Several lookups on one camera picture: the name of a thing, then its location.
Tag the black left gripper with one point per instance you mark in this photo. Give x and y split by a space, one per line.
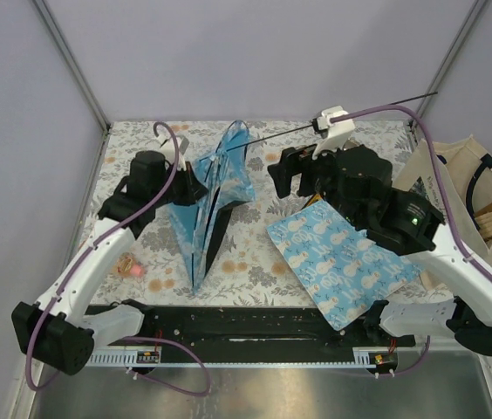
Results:
194 188

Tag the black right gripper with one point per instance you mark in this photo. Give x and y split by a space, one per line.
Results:
282 172

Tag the blue snowman pet tent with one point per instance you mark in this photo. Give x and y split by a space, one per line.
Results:
225 176

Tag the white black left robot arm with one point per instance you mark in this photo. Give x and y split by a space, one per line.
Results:
57 329

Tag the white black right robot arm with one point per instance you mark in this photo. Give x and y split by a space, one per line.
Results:
358 184

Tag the pink pet toy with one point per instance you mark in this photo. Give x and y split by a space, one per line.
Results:
129 267

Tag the blue snowman tent mat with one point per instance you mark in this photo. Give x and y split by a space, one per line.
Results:
342 270

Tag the floral white tablecloth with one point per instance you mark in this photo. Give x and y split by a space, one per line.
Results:
248 270

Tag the beige canvas tote bag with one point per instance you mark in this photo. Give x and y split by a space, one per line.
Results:
466 173

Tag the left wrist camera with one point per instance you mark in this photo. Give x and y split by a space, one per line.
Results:
172 146

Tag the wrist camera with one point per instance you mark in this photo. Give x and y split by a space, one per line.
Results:
334 135
172 146

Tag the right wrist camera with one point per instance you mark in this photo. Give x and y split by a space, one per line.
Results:
334 135

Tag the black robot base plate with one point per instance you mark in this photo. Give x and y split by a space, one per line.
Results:
286 330

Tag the white slotted cable duct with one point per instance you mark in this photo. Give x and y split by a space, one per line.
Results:
172 357

